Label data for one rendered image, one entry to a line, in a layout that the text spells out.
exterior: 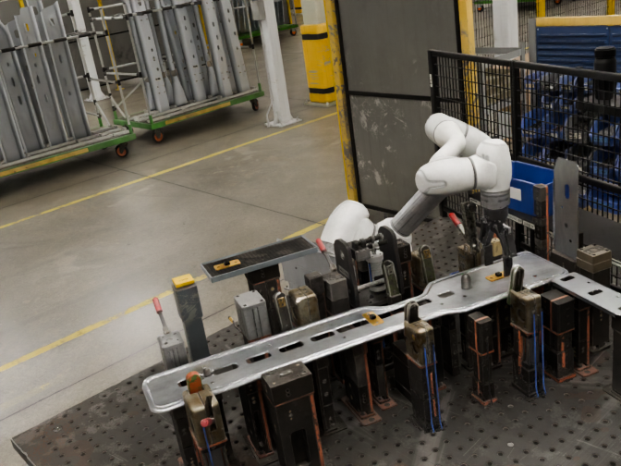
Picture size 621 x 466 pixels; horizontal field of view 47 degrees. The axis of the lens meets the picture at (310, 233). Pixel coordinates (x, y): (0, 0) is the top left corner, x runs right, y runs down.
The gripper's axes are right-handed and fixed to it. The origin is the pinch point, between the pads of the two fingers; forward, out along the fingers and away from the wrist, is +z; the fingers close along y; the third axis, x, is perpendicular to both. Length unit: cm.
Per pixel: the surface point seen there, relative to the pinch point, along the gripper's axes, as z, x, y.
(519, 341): 16.6, -7.7, 20.2
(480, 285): 4.6, -8.3, 1.5
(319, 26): -5, 260, -742
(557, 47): -29, 170, -170
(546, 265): 4.5, 16.7, 3.3
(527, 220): 1.6, 32.7, -26.5
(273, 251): -11, -64, -35
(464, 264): 5.5, -2.5, -16.0
